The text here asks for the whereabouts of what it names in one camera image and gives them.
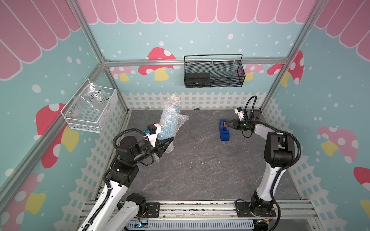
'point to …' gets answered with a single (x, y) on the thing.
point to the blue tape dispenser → (224, 130)
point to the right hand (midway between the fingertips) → (226, 122)
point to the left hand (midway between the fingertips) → (170, 137)
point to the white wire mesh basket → (90, 110)
